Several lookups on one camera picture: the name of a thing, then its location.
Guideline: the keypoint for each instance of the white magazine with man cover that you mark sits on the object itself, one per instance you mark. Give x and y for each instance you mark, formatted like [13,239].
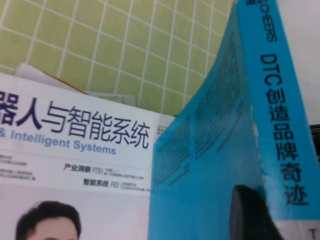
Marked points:
[75,175]

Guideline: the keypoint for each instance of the blue DTC paperback book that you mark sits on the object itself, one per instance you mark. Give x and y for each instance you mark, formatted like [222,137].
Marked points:
[200,175]

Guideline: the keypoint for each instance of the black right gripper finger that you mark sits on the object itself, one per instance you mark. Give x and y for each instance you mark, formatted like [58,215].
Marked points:
[252,215]

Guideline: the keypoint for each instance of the pale green map sheet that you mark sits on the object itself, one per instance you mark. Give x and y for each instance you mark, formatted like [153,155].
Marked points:
[112,98]

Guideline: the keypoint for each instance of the green checked tablecloth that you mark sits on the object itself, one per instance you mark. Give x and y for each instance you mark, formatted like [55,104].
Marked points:
[100,37]

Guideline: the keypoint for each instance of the black plastic book holder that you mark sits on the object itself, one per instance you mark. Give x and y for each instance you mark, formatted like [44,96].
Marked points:
[315,140]

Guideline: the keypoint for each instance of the white booklet with orange edge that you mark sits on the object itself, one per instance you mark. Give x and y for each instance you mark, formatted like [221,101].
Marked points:
[45,76]

